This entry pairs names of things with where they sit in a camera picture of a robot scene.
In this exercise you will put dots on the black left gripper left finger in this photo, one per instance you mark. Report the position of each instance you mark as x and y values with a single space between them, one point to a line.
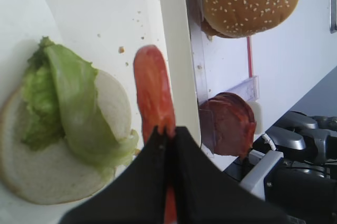
136 196

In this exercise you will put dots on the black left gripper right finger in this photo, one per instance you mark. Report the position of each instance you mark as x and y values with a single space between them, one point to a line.
200 193

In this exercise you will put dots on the tomato slice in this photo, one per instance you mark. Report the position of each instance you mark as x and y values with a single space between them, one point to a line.
153 92

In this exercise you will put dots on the stack of sliced meat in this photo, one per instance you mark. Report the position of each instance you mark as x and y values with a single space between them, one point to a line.
230 125

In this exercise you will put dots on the green lettuce leaf on bun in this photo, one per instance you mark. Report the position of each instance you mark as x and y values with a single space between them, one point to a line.
67 99

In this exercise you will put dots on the bottom bun slice on tray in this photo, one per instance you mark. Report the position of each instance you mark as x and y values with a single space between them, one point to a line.
54 175

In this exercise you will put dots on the right red tape strip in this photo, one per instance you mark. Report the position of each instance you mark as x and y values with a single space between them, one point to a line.
249 56

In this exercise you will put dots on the sesame seed burger bun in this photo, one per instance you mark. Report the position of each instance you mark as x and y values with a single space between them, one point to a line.
243 18

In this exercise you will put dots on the right clear acrylic divider rail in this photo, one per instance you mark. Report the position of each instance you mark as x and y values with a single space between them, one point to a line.
195 17

